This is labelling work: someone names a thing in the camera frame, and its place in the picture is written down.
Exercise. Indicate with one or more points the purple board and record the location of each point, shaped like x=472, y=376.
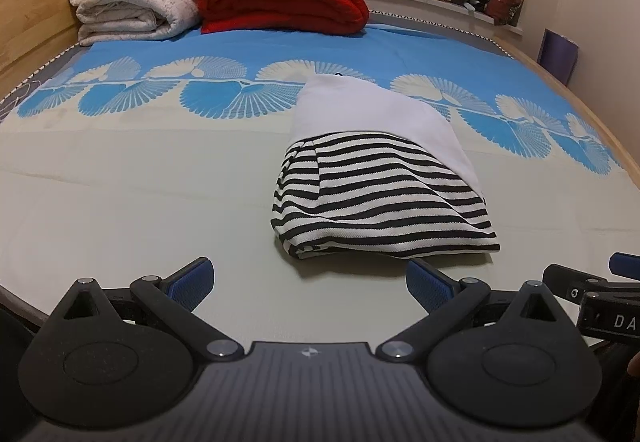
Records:
x=557, y=57

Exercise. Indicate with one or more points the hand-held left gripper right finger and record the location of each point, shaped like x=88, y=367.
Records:
x=430, y=284

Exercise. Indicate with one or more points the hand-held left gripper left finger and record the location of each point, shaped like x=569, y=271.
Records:
x=192, y=279

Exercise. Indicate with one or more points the wooden headboard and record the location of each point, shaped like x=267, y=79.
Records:
x=35, y=22

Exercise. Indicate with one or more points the blue patterned bed sheet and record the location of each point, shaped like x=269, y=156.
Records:
x=125, y=197

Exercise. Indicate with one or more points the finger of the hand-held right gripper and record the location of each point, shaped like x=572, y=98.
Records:
x=565, y=279
x=625, y=266

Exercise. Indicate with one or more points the black white striped hooded shirt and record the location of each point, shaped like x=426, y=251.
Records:
x=370, y=172

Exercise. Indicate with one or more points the wooden bed side rail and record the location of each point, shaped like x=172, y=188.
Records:
x=590, y=114

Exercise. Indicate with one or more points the white window sill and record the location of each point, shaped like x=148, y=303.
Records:
x=440, y=7

